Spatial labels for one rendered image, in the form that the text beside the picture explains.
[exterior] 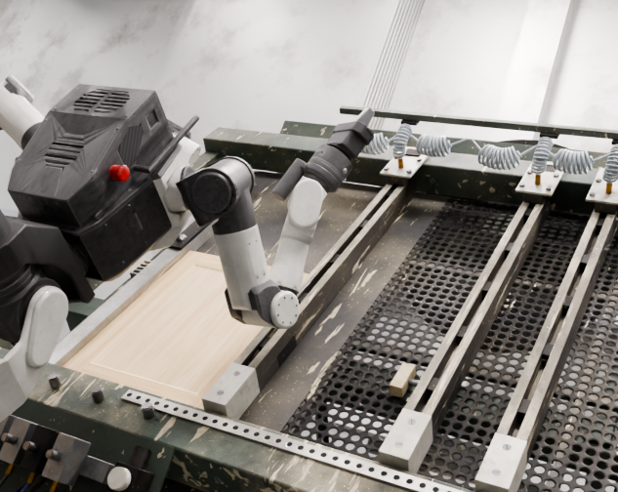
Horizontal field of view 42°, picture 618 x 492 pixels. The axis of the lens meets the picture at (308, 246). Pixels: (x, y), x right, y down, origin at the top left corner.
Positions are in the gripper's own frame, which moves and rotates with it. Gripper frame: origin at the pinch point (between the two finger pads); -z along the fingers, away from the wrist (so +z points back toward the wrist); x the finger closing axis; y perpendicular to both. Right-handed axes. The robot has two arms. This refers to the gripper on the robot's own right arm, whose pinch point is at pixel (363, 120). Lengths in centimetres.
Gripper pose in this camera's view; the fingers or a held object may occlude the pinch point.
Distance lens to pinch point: 185.7
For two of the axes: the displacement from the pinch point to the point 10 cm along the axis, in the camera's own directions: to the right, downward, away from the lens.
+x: -4.6, -0.6, 8.9
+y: 6.9, 6.1, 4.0
